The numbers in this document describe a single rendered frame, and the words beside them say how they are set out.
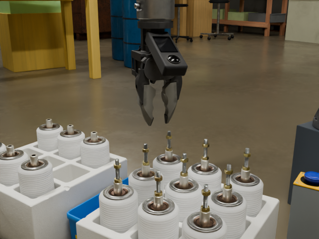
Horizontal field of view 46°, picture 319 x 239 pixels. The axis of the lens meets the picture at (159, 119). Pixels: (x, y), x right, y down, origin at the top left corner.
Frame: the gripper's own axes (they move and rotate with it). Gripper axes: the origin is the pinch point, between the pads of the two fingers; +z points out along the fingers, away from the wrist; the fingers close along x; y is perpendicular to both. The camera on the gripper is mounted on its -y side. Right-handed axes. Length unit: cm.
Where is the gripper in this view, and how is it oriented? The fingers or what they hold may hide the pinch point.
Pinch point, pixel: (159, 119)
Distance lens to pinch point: 78.5
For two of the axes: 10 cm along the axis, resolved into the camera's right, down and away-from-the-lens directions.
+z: 0.0, 9.5, 3.1
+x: -9.2, 1.2, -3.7
